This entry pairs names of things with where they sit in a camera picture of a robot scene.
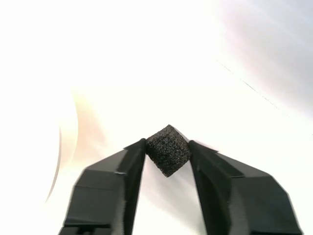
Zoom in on white bowl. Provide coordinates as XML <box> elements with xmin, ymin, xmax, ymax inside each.
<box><xmin>0</xmin><ymin>88</ymin><xmax>80</xmax><ymax>205</ymax></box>

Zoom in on small black foam cube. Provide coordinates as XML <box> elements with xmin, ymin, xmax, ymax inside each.
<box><xmin>145</xmin><ymin>124</ymin><xmax>192</xmax><ymax>178</ymax></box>

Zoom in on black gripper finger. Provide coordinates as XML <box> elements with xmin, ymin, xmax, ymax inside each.
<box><xmin>57</xmin><ymin>138</ymin><xmax>148</xmax><ymax>235</ymax></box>
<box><xmin>188</xmin><ymin>140</ymin><xmax>304</xmax><ymax>235</ymax></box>

